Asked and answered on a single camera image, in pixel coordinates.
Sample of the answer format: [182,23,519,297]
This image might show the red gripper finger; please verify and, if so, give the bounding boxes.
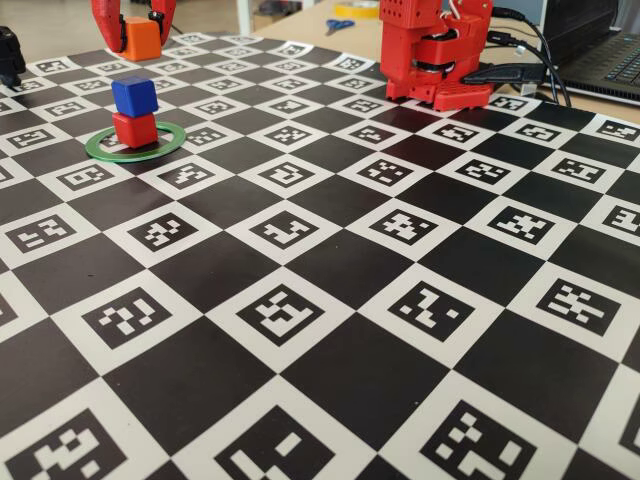
[148,0,177,44]
[90,0,129,55]

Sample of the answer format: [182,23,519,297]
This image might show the orange cube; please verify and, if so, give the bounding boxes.
[123,16,164,62]

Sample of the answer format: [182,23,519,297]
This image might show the blue cube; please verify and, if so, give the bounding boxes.
[110,75,159,117]

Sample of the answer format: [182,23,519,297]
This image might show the red cube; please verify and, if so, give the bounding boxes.
[111,111,159,149]

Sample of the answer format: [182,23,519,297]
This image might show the white table leg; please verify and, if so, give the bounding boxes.
[234,0,254,34]

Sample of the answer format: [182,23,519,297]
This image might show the yellow tape roll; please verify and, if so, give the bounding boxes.
[333,0,380,20]

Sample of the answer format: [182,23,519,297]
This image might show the black white marker mat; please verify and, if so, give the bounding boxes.
[0,32,640,480]

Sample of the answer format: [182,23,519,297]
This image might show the black wedge plug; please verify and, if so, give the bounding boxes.
[462,63,546,86]

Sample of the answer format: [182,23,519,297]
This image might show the dark laptop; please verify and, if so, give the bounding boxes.
[542,0,640,106]

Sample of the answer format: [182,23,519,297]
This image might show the black camera device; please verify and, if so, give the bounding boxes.
[0,25,27,91]

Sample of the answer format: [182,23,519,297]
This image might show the green flat ring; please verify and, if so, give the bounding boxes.
[84,123,187,164]

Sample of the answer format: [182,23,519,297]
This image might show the black usb cable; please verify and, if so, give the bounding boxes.
[492,7,574,107]
[487,30,564,104]

